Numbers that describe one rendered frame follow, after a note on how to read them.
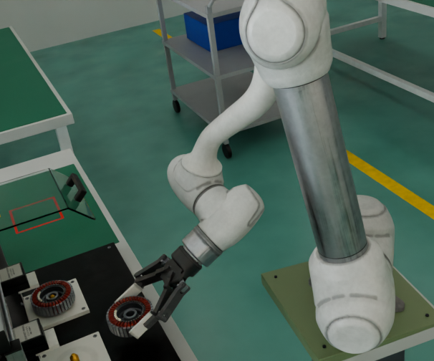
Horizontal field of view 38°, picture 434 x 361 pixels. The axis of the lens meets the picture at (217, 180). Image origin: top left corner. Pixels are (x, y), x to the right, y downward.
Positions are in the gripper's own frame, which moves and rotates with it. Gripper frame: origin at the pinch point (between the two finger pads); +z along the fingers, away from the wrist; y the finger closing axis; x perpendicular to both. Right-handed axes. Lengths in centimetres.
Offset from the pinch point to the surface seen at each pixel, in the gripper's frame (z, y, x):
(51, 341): 14.6, -2.8, 12.6
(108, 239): -0.5, 47.7, -11.1
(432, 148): -144, 137, -180
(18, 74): -1, 231, -12
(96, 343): 11.3, 2.1, -0.6
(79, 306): 11.5, 17.8, -0.5
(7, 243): 24, 65, 3
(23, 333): 16.8, -1.8, 18.5
